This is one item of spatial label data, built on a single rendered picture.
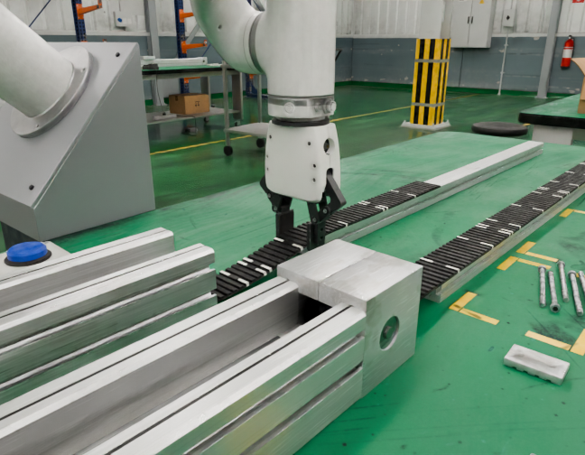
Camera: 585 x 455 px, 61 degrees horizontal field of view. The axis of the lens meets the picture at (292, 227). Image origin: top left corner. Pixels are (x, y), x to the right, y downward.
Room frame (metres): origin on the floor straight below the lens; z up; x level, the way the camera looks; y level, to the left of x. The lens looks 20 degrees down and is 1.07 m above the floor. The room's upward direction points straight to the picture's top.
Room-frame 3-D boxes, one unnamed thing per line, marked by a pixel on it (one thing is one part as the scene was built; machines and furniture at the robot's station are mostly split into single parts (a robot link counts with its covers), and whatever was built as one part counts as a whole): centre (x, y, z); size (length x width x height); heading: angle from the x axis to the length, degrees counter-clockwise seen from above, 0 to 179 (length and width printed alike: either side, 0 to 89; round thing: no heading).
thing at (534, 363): (0.39, -0.23, 0.78); 0.05 x 0.03 x 0.01; 51
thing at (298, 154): (0.65, -0.01, 0.93); 0.10 x 0.07 x 0.11; 47
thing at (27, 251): (0.51, 0.29, 0.84); 0.04 x 0.04 x 0.02
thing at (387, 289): (0.42, -0.04, 0.83); 0.12 x 0.09 x 0.10; 47
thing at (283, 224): (0.68, 0.02, 0.83); 0.03 x 0.03 x 0.07; 47
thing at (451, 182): (1.01, -0.34, 0.79); 0.96 x 0.04 x 0.03; 137
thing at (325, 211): (0.62, -0.04, 0.83); 0.03 x 0.03 x 0.07; 47
